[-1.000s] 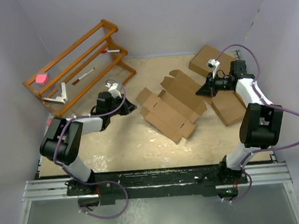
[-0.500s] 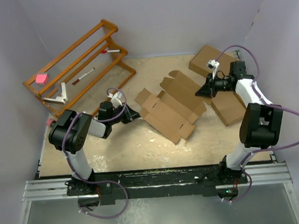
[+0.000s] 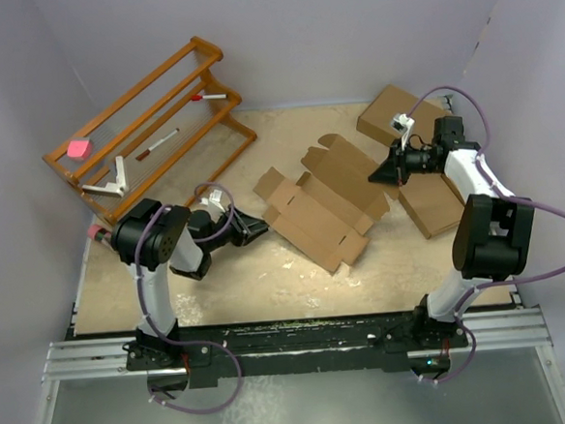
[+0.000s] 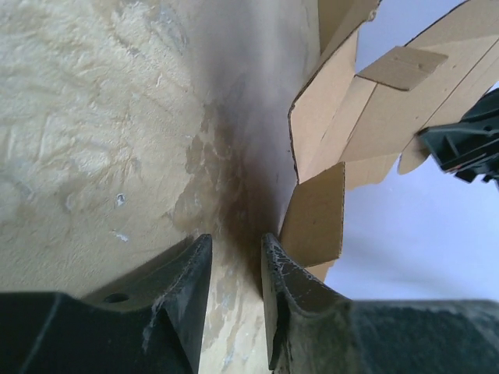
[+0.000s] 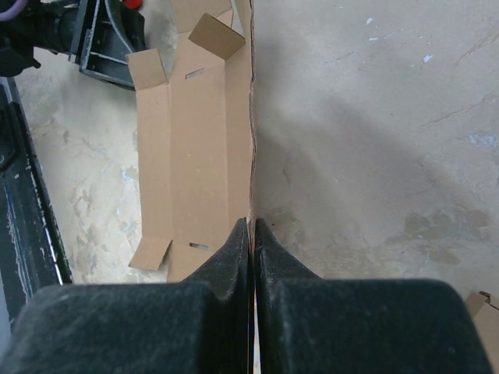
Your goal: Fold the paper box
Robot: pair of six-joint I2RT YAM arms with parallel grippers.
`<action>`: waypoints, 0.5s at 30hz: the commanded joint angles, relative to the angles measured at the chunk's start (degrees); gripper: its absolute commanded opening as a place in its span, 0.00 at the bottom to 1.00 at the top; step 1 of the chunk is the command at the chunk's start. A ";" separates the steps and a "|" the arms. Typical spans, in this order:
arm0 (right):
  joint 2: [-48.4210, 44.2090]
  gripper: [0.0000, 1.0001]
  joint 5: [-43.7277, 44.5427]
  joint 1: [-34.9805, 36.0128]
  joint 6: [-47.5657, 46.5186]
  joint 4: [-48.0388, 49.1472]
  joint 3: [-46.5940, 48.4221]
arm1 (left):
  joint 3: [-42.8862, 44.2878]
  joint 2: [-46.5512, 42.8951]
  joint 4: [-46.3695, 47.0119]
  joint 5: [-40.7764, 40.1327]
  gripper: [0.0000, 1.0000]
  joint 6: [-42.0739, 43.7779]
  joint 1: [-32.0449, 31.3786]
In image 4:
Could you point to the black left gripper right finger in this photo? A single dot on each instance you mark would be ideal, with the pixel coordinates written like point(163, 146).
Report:
point(311, 328)

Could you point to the cardboard box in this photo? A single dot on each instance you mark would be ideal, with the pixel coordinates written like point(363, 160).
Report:
point(387, 70)

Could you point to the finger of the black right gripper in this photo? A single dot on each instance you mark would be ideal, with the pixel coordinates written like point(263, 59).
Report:
point(468, 148)

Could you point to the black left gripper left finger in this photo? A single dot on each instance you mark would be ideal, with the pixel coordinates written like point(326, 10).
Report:
point(152, 325)

